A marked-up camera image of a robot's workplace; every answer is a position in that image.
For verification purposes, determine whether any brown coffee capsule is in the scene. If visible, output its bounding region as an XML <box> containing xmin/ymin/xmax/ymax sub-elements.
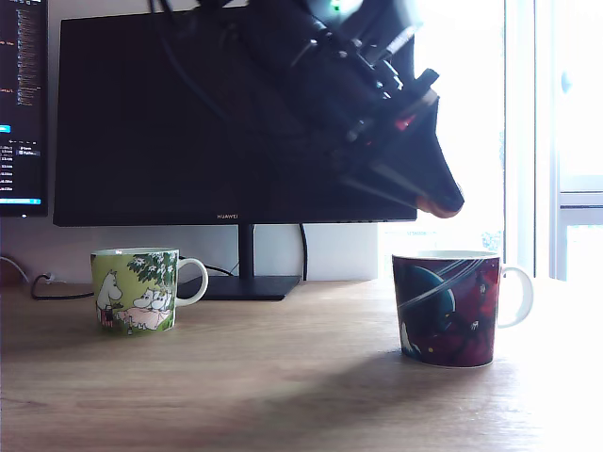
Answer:
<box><xmin>416</xmin><ymin>196</ymin><xmax>462</xmax><ymax>218</ymax></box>

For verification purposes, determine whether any dark red print mug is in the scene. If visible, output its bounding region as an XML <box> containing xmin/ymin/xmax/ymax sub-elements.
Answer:
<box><xmin>391</xmin><ymin>250</ymin><xmax>536</xmax><ymax>370</ymax></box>

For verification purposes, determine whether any black monitor stand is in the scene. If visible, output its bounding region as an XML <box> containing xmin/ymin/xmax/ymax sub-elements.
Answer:
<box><xmin>177</xmin><ymin>223</ymin><xmax>302</xmax><ymax>302</ymax></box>

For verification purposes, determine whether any large black monitor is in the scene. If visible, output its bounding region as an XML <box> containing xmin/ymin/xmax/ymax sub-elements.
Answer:
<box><xmin>53</xmin><ymin>0</ymin><xmax>418</xmax><ymax>228</ymax></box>

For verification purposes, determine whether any green cartoon print mug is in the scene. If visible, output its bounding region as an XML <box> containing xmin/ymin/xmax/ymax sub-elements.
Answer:
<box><xmin>90</xmin><ymin>248</ymin><xmax>210</xmax><ymax>336</ymax></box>

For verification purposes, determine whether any monitor showing code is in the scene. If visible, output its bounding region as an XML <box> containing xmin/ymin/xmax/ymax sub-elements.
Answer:
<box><xmin>0</xmin><ymin>0</ymin><xmax>50</xmax><ymax>218</ymax></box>

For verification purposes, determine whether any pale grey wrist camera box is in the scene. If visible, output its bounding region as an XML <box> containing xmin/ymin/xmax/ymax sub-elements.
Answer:
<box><xmin>376</xmin><ymin>0</ymin><xmax>425</xmax><ymax>62</ymax></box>

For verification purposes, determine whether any black monitor cable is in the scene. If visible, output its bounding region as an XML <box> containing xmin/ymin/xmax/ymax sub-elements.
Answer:
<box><xmin>299</xmin><ymin>223</ymin><xmax>310</xmax><ymax>283</ymax></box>

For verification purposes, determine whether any white window frame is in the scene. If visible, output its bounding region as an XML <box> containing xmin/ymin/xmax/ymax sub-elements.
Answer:
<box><xmin>503</xmin><ymin>0</ymin><xmax>603</xmax><ymax>283</ymax></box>

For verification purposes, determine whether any thin black cable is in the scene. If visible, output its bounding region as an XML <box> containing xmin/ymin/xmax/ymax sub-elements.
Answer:
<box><xmin>204</xmin><ymin>263</ymin><xmax>241</xmax><ymax>279</ymax></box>

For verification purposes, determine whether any black cable with white plug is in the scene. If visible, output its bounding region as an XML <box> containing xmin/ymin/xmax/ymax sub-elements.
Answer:
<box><xmin>30</xmin><ymin>271</ymin><xmax>98</xmax><ymax>301</ymax></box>

